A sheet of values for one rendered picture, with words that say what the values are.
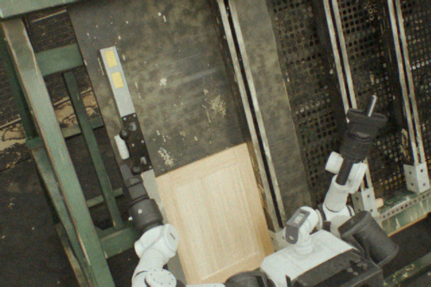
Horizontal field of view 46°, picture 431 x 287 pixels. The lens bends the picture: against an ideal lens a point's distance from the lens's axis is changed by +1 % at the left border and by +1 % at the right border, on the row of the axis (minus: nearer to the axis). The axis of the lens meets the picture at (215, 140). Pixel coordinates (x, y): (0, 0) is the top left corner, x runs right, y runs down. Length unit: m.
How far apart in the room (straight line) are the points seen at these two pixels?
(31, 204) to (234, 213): 1.96
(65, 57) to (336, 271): 1.04
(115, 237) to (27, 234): 1.67
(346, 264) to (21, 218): 2.49
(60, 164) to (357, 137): 0.92
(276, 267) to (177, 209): 0.48
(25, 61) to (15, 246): 1.97
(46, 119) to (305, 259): 0.87
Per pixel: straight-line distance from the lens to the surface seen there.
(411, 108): 2.31
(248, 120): 1.82
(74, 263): 3.01
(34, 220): 3.51
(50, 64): 1.71
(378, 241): 1.63
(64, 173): 1.66
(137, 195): 1.54
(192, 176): 1.81
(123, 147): 1.70
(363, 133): 1.64
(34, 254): 3.34
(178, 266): 1.86
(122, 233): 1.84
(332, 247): 1.54
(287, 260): 1.51
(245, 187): 1.92
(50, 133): 1.63
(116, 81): 1.67
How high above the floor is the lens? 2.57
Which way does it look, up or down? 42 degrees down
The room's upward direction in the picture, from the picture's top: straight up
